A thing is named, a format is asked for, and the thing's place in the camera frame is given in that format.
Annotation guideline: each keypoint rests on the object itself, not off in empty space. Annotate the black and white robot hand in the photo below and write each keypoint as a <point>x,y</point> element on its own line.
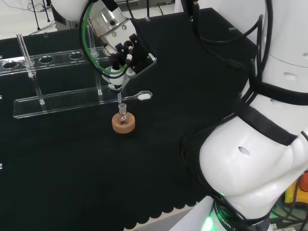
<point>137,57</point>

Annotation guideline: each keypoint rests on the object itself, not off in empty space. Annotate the yellow stop button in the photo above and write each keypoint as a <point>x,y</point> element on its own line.
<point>297,190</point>

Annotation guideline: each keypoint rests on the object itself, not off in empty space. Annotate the clear acrylic funnel stand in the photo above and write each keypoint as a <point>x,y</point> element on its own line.
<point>60,103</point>

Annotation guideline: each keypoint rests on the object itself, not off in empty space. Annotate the black cloth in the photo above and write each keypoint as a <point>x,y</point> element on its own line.
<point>72,168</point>

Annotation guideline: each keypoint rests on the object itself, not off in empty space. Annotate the black tripod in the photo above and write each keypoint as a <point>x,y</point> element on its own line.
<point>38,16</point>

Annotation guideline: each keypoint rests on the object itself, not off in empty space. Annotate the glass weighing funnel with powder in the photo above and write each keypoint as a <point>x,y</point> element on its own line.
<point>144,96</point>

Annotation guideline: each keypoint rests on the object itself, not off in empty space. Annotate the glass round-bottom flask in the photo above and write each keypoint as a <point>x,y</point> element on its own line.
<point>122,118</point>

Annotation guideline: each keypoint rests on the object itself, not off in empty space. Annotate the translucent plastic funnel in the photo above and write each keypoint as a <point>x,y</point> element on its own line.
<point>119,98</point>

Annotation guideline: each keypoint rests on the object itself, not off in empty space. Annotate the grey cabinet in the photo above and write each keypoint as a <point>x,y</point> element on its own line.
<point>65,22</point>

